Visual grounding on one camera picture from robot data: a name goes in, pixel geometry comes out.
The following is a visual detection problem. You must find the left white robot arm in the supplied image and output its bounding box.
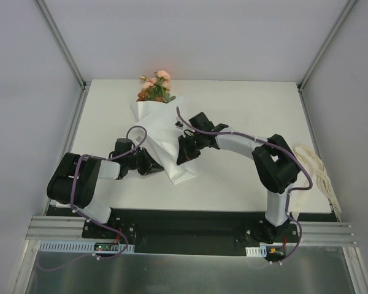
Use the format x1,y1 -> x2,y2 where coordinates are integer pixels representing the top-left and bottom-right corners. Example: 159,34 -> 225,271
47,138 -> 164,238

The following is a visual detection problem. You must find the left white cable duct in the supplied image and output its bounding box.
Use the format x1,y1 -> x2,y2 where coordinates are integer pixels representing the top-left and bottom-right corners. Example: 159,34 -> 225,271
39,241 -> 135,254

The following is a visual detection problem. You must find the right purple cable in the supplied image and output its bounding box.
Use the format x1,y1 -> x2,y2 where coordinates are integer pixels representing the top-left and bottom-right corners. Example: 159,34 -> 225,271
175,105 -> 313,267

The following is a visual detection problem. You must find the cream printed ribbon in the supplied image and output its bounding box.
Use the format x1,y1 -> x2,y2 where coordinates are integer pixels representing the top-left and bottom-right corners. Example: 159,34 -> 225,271
293,143 -> 342,221

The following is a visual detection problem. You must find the pink rose stem with leaves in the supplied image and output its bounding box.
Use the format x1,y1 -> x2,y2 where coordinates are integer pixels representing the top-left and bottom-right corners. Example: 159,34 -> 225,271
153,86 -> 176,104

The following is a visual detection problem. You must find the translucent white wrapping paper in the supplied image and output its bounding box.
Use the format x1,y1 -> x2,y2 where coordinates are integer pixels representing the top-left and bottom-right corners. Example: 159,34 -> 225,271
131,96 -> 197,185

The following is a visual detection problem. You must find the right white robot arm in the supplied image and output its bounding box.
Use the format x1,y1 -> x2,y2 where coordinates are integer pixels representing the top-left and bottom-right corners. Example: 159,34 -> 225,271
175,112 -> 302,244

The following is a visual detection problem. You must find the white cable duct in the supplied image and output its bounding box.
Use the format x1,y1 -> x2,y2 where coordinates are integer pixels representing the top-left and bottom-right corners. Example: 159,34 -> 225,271
245,246 -> 267,258
39,241 -> 135,254

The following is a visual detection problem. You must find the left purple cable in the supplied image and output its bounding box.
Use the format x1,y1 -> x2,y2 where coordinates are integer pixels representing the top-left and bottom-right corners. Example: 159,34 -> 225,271
36,126 -> 148,272

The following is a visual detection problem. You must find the right white cable duct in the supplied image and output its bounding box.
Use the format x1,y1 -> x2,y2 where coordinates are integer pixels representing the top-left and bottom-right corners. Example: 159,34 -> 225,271
245,246 -> 267,258

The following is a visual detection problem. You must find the aluminium frame post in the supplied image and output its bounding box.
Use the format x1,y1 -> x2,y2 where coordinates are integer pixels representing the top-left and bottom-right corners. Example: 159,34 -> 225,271
297,0 -> 359,89
35,0 -> 91,89

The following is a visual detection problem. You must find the left aluminium frame post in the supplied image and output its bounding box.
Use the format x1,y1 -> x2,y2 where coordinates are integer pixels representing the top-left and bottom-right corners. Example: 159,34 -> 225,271
35,0 -> 91,89

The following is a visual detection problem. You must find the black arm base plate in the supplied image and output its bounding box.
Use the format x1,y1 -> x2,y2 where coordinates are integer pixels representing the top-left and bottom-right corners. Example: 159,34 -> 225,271
45,207 -> 340,255

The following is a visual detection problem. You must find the right aluminium frame post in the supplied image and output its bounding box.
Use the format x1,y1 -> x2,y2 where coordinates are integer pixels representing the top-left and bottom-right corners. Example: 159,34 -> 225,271
297,0 -> 359,89

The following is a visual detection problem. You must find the aluminium front rail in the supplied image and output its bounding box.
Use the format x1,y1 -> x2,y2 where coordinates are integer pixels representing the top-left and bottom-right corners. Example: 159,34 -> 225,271
26,216 -> 358,247

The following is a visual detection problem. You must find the purple cable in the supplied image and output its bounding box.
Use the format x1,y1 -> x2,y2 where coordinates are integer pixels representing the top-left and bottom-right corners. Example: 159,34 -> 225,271
175,105 -> 313,267
36,126 -> 148,272

